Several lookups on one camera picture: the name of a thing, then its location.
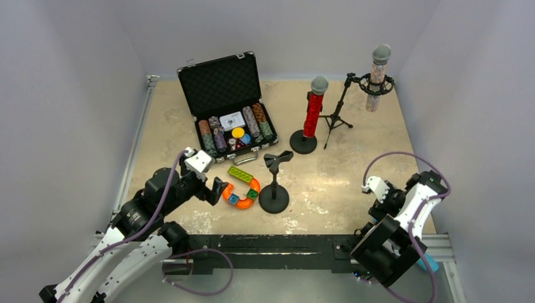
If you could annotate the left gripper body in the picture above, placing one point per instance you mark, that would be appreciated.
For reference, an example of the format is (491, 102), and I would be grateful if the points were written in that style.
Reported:
(205, 189)

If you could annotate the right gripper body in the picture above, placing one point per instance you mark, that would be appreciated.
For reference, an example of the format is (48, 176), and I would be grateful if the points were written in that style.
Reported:
(376, 211)

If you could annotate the round-base mic stand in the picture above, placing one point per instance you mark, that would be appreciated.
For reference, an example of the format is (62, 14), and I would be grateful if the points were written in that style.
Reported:
(274, 198)
(301, 144)

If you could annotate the black tripod shock-mount stand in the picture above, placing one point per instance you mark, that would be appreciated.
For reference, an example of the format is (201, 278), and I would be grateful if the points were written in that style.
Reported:
(334, 120)

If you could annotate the red microphone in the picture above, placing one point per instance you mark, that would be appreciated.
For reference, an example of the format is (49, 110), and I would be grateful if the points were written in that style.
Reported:
(318, 86)

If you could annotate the glitter microphone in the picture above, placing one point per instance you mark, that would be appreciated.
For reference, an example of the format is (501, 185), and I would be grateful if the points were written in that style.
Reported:
(380, 55)

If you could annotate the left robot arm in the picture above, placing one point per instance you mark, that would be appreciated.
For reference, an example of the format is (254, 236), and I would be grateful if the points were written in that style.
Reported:
(137, 237)

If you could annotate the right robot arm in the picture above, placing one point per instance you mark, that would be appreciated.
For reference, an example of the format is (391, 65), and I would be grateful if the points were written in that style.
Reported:
(387, 247)

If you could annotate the lime green toy brick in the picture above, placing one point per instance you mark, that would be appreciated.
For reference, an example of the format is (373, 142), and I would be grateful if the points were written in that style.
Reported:
(240, 174)

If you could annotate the blue toy brick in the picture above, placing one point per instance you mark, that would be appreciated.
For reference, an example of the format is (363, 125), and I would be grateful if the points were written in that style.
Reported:
(233, 200)

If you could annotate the dark green toy brick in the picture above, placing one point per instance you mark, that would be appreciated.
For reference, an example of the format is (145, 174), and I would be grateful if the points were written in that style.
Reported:
(252, 194)

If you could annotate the orange curved toy track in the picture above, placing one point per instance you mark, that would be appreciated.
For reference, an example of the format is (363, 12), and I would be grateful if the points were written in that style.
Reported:
(243, 202)

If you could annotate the yellow poker chip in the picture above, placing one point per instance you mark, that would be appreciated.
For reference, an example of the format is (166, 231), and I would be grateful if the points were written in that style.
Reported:
(238, 133)

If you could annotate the white card deck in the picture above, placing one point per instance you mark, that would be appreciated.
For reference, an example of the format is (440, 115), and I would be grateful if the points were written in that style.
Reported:
(232, 121)

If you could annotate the black poker chip case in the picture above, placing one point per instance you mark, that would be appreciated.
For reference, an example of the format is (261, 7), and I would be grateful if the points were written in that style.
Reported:
(223, 86)

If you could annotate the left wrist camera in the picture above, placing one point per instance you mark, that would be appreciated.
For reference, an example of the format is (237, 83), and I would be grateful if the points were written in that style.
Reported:
(198, 161)

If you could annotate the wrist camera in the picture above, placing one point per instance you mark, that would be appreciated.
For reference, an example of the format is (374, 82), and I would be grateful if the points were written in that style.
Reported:
(379, 187)
(198, 161)

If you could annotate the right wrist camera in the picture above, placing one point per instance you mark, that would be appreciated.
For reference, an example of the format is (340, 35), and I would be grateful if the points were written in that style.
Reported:
(379, 187)

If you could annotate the black front table rail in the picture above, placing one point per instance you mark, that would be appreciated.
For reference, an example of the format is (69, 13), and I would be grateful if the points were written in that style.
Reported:
(203, 253)

